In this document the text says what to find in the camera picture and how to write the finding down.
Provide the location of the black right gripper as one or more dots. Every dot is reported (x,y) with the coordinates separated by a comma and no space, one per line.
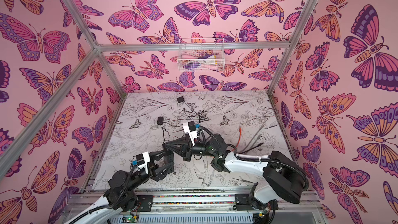
(188,149)

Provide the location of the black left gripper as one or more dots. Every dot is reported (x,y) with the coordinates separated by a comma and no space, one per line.
(155,176)

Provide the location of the black network switch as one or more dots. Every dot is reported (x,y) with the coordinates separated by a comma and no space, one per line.
(168,158)

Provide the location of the black power adapter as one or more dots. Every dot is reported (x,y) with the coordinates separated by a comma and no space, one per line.
(192,111)
(161,122)

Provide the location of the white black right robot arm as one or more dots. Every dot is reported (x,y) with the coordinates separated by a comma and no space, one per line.
(280,177)

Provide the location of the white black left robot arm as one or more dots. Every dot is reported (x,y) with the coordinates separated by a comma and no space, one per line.
(121,196)

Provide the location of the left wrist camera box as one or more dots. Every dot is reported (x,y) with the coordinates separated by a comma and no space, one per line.
(141,162)

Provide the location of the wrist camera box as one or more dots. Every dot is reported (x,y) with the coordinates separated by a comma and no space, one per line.
(191,129)
(141,162)

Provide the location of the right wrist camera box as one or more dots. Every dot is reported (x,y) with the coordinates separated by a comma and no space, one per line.
(191,129)

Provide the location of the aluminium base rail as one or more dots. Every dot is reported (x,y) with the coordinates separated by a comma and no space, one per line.
(215,206)

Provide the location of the white wire basket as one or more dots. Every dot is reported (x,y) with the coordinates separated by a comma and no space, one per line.
(201,54)

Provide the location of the aluminium frame post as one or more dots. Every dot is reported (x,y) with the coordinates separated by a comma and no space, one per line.
(96,53)

